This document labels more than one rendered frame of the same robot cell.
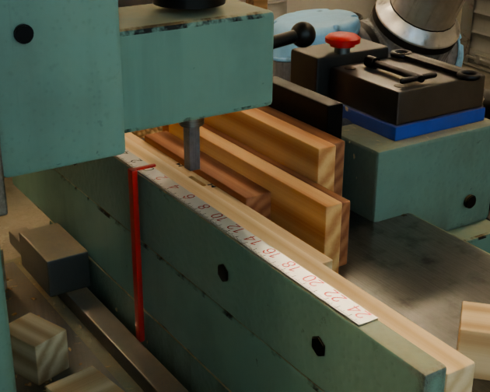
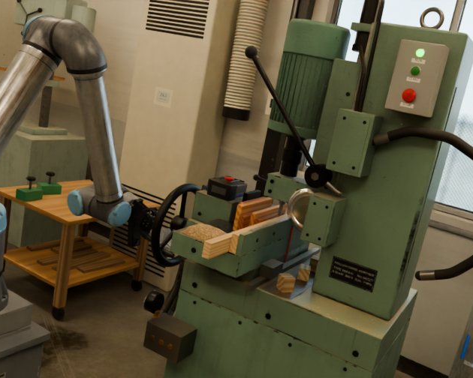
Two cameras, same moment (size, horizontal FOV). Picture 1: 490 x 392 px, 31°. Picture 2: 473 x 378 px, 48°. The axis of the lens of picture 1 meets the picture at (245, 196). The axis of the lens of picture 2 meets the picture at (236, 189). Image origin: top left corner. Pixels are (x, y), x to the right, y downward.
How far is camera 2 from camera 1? 2.01 m
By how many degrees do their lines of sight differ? 111
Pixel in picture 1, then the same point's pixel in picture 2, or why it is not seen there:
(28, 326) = (305, 267)
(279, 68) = not seen: outside the picture
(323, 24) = not seen: outside the picture
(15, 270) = (266, 287)
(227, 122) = (254, 208)
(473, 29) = not seen: outside the picture
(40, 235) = (272, 265)
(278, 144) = (265, 203)
